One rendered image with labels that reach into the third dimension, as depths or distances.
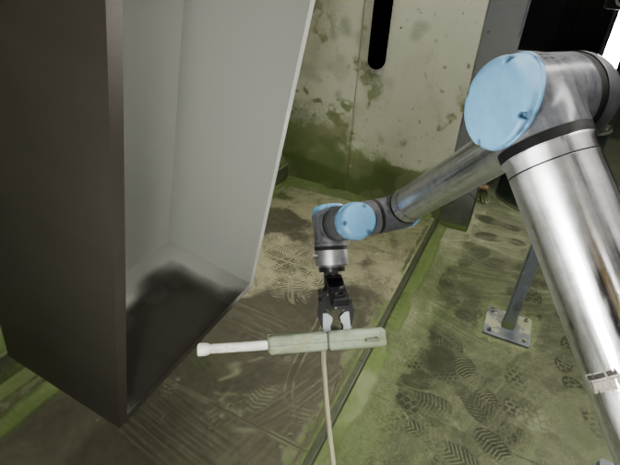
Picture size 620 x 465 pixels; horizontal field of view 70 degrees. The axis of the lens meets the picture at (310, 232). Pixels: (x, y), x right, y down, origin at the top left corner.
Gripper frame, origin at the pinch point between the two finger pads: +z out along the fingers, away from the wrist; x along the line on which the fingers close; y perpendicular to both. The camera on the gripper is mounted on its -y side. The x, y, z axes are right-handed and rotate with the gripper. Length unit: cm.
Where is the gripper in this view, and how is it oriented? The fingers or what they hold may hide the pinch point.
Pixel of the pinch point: (337, 341)
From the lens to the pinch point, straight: 121.7
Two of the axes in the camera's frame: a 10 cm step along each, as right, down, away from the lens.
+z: 0.6, 10.0, -0.4
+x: -9.9, 0.5, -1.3
